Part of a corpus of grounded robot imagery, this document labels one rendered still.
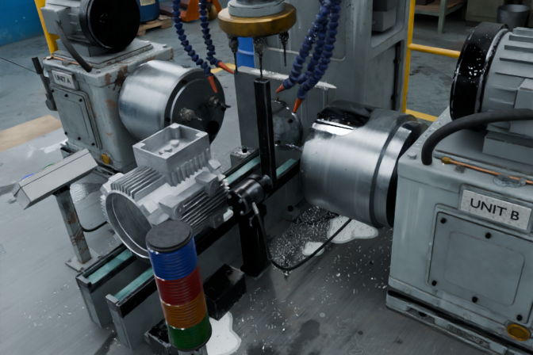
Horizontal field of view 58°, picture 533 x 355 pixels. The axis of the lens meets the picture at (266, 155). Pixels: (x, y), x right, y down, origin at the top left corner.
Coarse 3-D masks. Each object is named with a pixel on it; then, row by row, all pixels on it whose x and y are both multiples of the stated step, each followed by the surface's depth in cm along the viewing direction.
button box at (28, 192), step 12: (72, 156) 109; (84, 156) 111; (48, 168) 105; (60, 168) 107; (72, 168) 108; (84, 168) 110; (24, 180) 101; (36, 180) 103; (48, 180) 104; (60, 180) 106; (72, 180) 108; (12, 192) 105; (24, 192) 101; (36, 192) 102; (48, 192) 104; (24, 204) 104
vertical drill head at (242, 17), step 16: (240, 0) 107; (256, 0) 105; (272, 0) 107; (224, 16) 108; (240, 16) 106; (256, 16) 105; (272, 16) 105; (288, 16) 106; (240, 32) 105; (256, 32) 104; (272, 32) 105; (288, 32) 115; (256, 48) 108
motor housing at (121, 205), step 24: (144, 168) 98; (120, 192) 93; (144, 192) 92; (168, 192) 96; (192, 192) 97; (216, 192) 102; (120, 216) 103; (144, 216) 107; (168, 216) 92; (192, 216) 98; (144, 240) 104
